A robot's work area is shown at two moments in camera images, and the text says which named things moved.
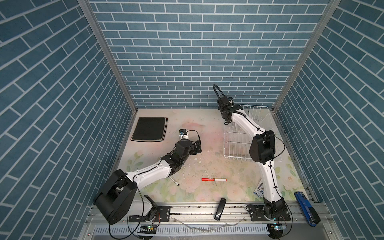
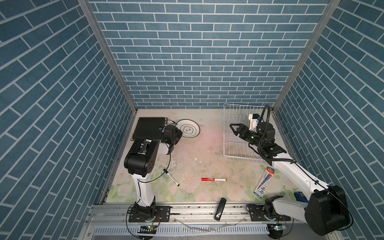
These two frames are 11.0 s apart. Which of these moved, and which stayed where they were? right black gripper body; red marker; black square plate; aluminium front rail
Moved: right black gripper body
Stayed: red marker; black square plate; aluminium front rail
